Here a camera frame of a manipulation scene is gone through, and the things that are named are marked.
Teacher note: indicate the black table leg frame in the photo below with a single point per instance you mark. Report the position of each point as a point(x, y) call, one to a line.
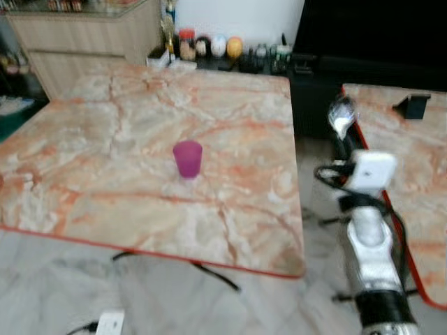
point(209, 273)

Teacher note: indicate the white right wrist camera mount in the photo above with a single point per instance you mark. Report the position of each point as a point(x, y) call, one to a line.
point(371, 172)

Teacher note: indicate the orange egg shaped ornament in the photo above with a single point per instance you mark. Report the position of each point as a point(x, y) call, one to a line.
point(235, 47)

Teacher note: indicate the light wooden cabinet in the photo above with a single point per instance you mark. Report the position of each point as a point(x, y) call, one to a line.
point(84, 42)

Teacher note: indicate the red lidded jar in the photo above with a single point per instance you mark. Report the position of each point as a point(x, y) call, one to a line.
point(186, 45)

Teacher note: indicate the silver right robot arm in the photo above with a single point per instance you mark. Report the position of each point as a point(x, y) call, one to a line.
point(371, 244)

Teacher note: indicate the dark round jar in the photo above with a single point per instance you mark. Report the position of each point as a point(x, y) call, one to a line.
point(202, 47)

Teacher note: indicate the golden slim bottle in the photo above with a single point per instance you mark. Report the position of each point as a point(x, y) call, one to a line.
point(167, 36)

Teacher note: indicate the purple plastic cup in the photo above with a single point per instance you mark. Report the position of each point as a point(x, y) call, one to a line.
point(188, 159)

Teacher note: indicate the white power strip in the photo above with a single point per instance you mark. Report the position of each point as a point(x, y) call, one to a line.
point(110, 323)

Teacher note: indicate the blue bottle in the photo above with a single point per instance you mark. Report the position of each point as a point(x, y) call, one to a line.
point(170, 11)

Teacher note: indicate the black television screen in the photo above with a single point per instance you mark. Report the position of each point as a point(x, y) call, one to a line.
point(370, 28)

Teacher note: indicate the black phone stand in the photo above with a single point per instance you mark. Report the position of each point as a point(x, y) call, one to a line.
point(413, 107)

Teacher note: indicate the white egg shaped ornament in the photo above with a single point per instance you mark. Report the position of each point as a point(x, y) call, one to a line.
point(218, 46)

